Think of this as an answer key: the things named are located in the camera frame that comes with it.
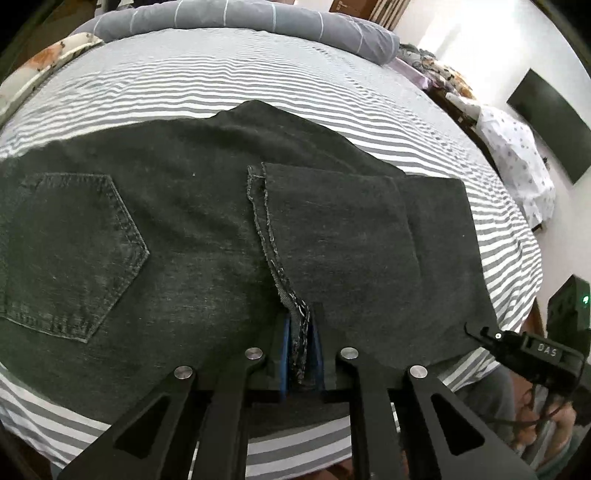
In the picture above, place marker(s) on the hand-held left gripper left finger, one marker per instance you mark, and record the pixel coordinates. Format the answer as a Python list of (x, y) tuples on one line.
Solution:
[(286, 355)]

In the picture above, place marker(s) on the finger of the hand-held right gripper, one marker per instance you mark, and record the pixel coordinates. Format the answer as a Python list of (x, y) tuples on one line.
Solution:
[(485, 338)]

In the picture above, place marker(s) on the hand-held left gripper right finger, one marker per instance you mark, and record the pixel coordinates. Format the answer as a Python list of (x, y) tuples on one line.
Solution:
[(317, 357)]

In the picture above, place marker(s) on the black denim pants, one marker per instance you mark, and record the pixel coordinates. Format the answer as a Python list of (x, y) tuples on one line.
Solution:
[(184, 230)]

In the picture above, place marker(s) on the person's leg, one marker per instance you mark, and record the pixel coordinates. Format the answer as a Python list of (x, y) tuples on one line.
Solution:
[(489, 397)]

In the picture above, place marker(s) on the white dotted cloth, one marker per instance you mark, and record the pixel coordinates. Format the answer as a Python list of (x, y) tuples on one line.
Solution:
[(517, 161)]

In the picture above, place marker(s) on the floral cloth pile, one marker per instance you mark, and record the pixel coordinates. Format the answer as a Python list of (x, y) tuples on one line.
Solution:
[(434, 69)]

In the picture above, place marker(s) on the purple sheet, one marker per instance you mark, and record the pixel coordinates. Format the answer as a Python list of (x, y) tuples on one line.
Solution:
[(411, 74)]

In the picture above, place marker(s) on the bed with striped sheet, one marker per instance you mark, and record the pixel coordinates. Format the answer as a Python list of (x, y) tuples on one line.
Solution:
[(277, 69)]

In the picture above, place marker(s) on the grey striped bolster pillow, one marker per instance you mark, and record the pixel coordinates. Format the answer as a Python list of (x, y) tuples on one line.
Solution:
[(231, 18)]

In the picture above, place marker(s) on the brown wooden door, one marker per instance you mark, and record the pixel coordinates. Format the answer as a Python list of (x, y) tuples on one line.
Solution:
[(351, 7)]

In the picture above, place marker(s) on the floral pillow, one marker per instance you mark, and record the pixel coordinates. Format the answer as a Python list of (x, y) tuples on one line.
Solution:
[(37, 64)]

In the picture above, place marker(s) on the black wall television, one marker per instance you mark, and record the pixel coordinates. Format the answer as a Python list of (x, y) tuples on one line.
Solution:
[(549, 120)]

